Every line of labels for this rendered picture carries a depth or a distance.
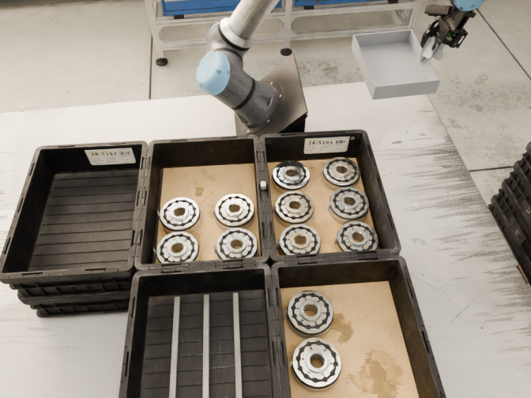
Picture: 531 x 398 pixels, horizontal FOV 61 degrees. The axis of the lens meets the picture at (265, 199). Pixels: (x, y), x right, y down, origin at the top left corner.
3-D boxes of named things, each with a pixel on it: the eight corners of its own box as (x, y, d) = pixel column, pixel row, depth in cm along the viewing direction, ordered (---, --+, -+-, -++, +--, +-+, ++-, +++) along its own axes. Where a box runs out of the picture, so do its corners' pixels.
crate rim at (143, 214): (150, 145, 123) (148, 140, 121) (258, 140, 125) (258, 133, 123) (135, 275, 99) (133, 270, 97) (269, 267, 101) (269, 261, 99)
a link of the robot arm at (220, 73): (224, 114, 138) (190, 91, 129) (226, 84, 145) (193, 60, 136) (253, 95, 131) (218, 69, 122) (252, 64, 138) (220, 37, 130)
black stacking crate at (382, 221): (259, 163, 132) (259, 136, 123) (358, 158, 134) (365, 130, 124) (270, 285, 108) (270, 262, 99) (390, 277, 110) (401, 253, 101)
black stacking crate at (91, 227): (53, 174, 130) (37, 148, 120) (156, 169, 131) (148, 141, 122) (17, 302, 106) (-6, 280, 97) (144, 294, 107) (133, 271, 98)
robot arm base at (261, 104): (241, 107, 152) (220, 91, 146) (273, 78, 145) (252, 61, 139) (247, 137, 142) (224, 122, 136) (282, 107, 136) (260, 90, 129)
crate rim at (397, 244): (258, 140, 125) (258, 133, 123) (364, 134, 126) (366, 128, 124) (269, 267, 101) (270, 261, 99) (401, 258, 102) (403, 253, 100)
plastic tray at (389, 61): (351, 47, 153) (353, 35, 149) (408, 42, 154) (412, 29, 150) (372, 99, 137) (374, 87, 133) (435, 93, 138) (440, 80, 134)
